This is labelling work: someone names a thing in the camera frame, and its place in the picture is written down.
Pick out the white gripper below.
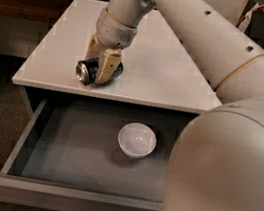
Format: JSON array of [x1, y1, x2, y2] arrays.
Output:
[[85, 8, 141, 84]]

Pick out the blue pepsi can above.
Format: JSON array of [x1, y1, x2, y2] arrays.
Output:
[[75, 58, 124, 86]]

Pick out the grey top drawer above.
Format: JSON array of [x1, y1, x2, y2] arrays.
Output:
[[0, 93, 192, 211]]

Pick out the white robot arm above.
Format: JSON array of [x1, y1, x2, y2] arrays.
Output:
[[87, 0, 264, 211]]

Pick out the grey drawer cabinet white top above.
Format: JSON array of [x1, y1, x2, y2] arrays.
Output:
[[13, 0, 221, 114]]

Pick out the white bowl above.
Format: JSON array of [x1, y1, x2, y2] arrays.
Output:
[[117, 122, 157, 159]]

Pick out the white cable tag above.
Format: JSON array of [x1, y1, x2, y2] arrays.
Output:
[[238, 11, 252, 32]]

